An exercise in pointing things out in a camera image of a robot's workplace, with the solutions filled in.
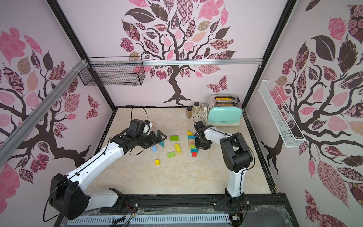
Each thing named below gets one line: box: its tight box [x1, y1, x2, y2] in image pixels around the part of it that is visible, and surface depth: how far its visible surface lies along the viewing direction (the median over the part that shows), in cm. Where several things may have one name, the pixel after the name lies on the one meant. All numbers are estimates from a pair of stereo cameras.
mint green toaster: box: [207, 94, 244, 127], surface depth 103 cm
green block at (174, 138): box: [170, 135, 180, 142], surface depth 102 cm
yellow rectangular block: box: [173, 143, 182, 154], surface depth 96 cm
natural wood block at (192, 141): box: [188, 139, 196, 145], surface depth 102 cm
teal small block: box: [190, 148, 199, 153], surface depth 95 cm
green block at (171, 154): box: [166, 151, 176, 159], surface depth 94 cm
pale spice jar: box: [192, 101, 200, 115], surface depth 112 cm
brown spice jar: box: [185, 106, 193, 119], surface depth 112 cm
